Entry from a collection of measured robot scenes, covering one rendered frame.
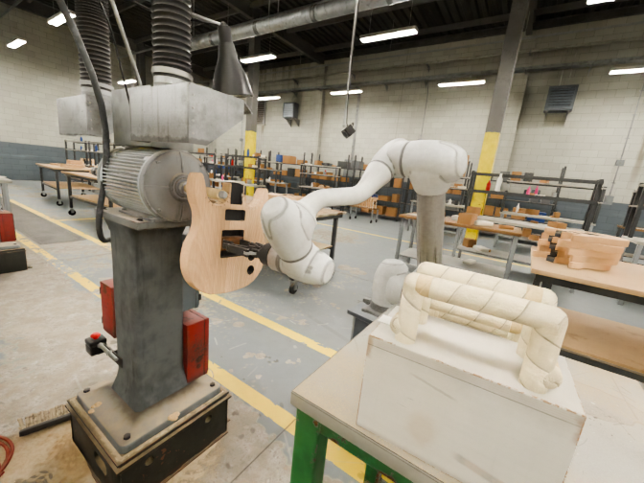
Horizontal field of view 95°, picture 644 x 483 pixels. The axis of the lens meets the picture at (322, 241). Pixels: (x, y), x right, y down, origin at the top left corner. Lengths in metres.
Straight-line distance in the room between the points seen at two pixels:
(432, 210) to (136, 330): 1.24
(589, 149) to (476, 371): 11.40
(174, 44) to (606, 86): 11.66
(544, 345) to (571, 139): 11.37
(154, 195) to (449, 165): 0.97
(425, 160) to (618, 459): 0.82
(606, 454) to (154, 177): 1.26
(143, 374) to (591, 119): 11.77
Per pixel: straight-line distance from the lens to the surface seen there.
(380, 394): 0.54
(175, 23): 1.07
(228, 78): 1.07
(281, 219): 0.72
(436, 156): 1.07
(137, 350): 1.48
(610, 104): 12.01
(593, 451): 0.77
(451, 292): 0.45
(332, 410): 0.61
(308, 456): 0.72
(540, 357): 0.47
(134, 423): 1.58
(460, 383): 0.49
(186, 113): 0.86
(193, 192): 1.01
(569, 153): 11.72
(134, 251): 1.31
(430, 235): 1.20
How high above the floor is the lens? 1.34
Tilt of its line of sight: 13 degrees down
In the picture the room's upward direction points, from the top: 6 degrees clockwise
